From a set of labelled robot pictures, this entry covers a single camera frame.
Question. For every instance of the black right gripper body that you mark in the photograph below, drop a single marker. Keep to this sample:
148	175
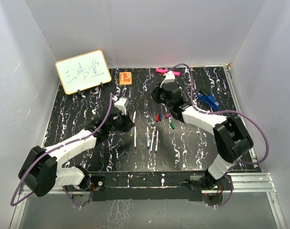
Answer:
160	97

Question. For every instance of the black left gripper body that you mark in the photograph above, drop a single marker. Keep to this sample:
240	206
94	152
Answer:
121	124

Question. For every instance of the yellow white pen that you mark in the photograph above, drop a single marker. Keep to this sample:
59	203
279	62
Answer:
133	120

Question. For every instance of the red white pen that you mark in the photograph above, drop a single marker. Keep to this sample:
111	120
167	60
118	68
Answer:
134	137

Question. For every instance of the blue white pen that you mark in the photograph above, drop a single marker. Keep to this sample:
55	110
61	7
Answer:
147	137

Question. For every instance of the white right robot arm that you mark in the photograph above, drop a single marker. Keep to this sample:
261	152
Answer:
231	136

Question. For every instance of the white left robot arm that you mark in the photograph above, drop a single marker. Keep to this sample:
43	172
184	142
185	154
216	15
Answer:
42	169

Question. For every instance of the purple tipped white pen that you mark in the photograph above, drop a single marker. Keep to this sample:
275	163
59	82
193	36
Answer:
152	141

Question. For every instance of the green tipped white pen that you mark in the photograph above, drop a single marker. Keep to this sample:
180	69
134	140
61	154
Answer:
156	141

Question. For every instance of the pink plastic clip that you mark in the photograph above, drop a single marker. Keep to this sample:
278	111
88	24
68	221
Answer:
163	71

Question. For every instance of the blue plastic clip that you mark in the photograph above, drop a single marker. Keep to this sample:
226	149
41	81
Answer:
206	97

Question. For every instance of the orange card pack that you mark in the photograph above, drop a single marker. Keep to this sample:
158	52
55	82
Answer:
125	78

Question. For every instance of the small whiteboard with writing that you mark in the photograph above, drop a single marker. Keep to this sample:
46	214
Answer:
83	72

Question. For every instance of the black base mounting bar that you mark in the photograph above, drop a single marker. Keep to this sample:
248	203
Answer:
103	186

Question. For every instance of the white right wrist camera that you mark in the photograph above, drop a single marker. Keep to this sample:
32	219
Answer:
169	77

